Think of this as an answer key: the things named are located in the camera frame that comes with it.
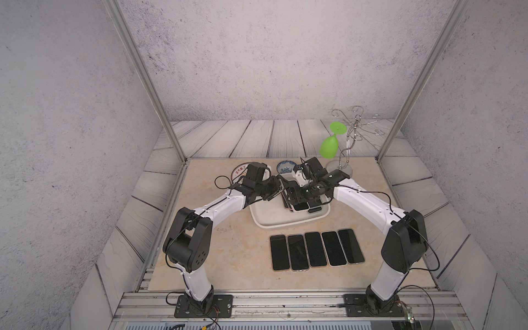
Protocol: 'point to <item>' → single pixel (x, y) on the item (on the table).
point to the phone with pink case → (316, 254)
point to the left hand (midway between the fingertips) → (291, 187)
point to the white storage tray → (273, 214)
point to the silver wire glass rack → (355, 127)
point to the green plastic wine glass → (329, 145)
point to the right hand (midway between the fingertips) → (294, 197)
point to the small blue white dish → (285, 166)
